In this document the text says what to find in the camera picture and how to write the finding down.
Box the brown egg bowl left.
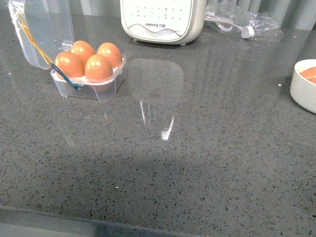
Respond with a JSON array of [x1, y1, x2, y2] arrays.
[[300, 67, 316, 84]]

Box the grey curtain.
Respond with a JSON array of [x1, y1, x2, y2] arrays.
[[0, 0, 316, 31]]

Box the white soymilk maker appliance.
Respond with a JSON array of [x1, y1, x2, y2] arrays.
[[120, 0, 207, 45]]

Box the brown egg box back-left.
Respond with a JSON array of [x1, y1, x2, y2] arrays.
[[71, 40, 95, 66]]

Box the blue rubber band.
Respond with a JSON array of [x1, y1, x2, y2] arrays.
[[50, 63, 82, 90]]

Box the brown egg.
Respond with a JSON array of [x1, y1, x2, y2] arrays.
[[84, 54, 113, 84]]

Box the yellow rubber band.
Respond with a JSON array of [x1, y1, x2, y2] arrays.
[[17, 12, 53, 66]]

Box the brown egg box back-right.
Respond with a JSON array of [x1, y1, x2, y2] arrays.
[[97, 42, 122, 68]]

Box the clear plastic bag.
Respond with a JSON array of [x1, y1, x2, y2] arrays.
[[204, 1, 283, 42]]

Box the clear plastic egg box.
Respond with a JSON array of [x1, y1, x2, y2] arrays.
[[7, 0, 126, 102]]

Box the brown egg box front-left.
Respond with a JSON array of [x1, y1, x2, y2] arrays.
[[55, 51, 84, 78]]

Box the white bowl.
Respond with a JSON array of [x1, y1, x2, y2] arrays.
[[290, 59, 316, 114]]

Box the white power cable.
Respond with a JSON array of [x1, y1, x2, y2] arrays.
[[204, 14, 255, 40]]

